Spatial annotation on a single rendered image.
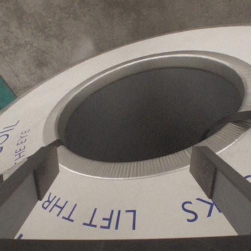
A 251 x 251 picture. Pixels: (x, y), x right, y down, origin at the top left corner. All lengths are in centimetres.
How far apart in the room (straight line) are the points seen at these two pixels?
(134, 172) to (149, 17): 105
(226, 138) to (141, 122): 60
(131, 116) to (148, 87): 16
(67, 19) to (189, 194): 123
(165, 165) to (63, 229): 17
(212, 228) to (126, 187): 12
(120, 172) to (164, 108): 58
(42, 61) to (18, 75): 27
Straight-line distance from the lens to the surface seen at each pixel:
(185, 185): 27
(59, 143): 44
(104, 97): 75
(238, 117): 36
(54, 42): 140
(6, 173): 46
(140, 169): 30
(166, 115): 86
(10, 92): 179
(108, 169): 32
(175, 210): 26
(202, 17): 128
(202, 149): 17
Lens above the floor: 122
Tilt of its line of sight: 50 degrees down
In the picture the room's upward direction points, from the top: 171 degrees counter-clockwise
